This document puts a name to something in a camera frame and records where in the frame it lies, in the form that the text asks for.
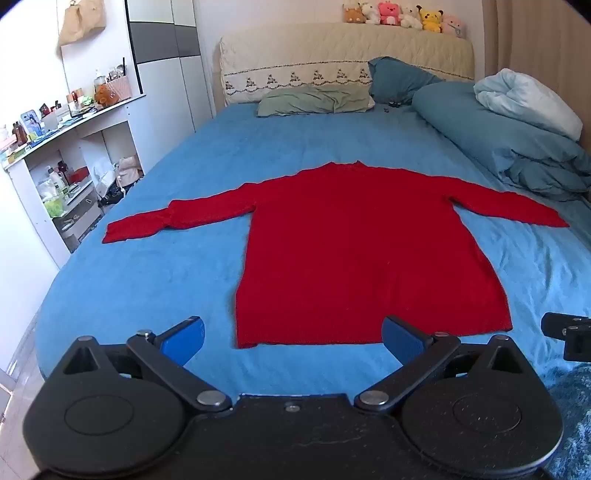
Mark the white and grey wardrobe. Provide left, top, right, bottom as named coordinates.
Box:
left=124, top=0, right=214, bottom=175

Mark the pink pen holder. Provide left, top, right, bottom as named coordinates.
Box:
left=109, top=75, right=133, bottom=102

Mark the green pillow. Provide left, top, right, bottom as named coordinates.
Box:
left=256, top=84, right=376, bottom=117

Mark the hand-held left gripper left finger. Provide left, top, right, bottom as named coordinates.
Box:
left=62, top=316, right=233, bottom=413

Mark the blue shaggy rug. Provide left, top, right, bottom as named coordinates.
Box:
left=537, top=361, right=591, bottom=480

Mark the pale blue quilt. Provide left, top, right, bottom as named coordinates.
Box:
left=474, top=68, right=584, bottom=141

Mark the brown teddy bear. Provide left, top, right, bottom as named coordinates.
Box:
left=94, top=83, right=122, bottom=108

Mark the red knit sweater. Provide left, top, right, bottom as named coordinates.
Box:
left=102, top=160, right=570, bottom=350

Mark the yellow plush toy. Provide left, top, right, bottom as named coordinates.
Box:
left=416, top=6, right=444, bottom=33

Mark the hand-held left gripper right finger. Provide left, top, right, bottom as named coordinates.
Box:
left=353, top=315, right=532, bottom=414

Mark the blue picture frame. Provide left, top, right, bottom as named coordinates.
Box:
left=20, top=109, right=47, bottom=137

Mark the brown paper bag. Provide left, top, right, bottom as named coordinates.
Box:
left=57, top=0, right=108, bottom=47

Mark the bed with blue sheet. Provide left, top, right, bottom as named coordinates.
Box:
left=34, top=100, right=591, bottom=398

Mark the brown and white plush toy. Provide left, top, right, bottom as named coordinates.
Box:
left=342, top=2, right=368, bottom=24

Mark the blue pillow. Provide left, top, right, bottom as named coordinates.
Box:
left=368, top=56, right=445, bottom=105

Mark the cream quilted headboard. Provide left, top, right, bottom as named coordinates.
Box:
left=219, top=22, right=476, bottom=108

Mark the pale pink plush toy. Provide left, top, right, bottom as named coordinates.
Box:
left=441, top=14, right=467, bottom=38

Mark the beige curtain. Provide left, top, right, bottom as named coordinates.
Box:
left=482, top=0, right=591, bottom=155

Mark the blue duvet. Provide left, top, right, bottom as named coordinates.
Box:
left=411, top=82, right=591, bottom=202

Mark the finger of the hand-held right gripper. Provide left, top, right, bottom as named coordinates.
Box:
left=541, top=312, right=591, bottom=363

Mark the white shelf unit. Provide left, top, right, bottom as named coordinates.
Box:
left=0, top=92, right=149, bottom=269

